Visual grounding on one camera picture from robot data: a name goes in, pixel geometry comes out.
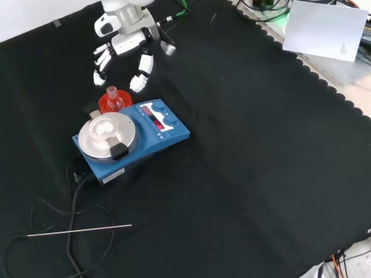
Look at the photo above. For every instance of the clear cloth clip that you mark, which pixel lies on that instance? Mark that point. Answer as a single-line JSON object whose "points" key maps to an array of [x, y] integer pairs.
{"points": [[57, 22]]}

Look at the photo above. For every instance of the clear round-bottom flask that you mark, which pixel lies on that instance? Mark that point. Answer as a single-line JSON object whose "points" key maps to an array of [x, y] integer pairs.
{"points": [[114, 101]]}

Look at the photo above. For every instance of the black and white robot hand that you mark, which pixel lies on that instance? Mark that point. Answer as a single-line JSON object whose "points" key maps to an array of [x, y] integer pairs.
{"points": [[131, 41]]}

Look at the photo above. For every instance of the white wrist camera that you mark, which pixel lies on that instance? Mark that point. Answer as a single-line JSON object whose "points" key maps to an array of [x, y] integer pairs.
{"points": [[105, 25]]}

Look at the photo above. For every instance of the pale board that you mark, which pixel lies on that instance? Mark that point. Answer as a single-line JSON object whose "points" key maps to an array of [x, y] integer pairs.
{"points": [[322, 31]]}

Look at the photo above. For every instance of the thin metal probe rod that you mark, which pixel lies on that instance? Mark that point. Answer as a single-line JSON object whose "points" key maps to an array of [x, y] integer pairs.
{"points": [[80, 231]]}

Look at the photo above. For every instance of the blue-base heater with steel plate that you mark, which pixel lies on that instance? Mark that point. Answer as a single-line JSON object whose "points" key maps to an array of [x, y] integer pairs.
{"points": [[159, 138]]}

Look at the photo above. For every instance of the black bench cloth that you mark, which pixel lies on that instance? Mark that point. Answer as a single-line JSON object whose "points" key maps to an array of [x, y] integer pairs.
{"points": [[224, 174]]}

